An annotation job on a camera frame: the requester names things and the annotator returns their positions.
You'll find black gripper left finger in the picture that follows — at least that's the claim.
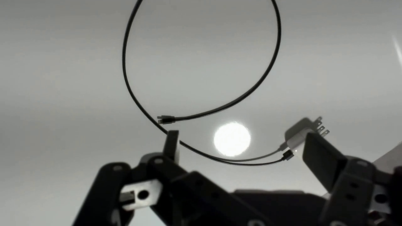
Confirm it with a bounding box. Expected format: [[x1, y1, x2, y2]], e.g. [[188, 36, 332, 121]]
[[72, 130, 272, 226]]

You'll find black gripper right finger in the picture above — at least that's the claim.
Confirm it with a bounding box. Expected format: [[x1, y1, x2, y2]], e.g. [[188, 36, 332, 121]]
[[301, 132, 402, 226]]

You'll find black charger cable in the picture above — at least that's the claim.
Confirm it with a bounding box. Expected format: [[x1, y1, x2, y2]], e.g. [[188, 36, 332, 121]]
[[121, 0, 297, 167]]

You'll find white charger adapter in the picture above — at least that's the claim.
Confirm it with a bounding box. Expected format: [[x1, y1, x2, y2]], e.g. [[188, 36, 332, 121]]
[[283, 116, 331, 152]]

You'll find white whiteboard with aluminium frame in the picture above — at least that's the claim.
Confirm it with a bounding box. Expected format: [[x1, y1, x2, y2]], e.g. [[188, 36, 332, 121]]
[[0, 0, 402, 199]]

